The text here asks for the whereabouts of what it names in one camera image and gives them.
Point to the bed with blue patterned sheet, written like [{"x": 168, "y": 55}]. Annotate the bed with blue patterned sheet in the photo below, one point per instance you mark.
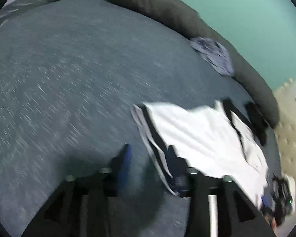
[{"x": 64, "y": 79}]

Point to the crumpled blue-purple garment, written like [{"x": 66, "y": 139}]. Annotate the crumpled blue-purple garment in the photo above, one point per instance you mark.
[{"x": 212, "y": 54}]

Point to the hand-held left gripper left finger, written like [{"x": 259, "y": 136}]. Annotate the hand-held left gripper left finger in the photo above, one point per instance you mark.
[{"x": 124, "y": 163}]

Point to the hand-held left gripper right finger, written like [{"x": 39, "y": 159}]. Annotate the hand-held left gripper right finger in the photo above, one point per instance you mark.
[{"x": 178, "y": 177}]

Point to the crumpled black garment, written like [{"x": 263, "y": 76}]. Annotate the crumpled black garment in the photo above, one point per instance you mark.
[{"x": 256, "y": 121}]

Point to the dark grey duvet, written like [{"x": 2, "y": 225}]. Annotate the dark grey duvet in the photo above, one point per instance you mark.
[{"x": 177, "y": 14}]

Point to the white shirt with black trim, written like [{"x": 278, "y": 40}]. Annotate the white shirt with black trim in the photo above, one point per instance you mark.
[{"x": 199, "y": 133}]

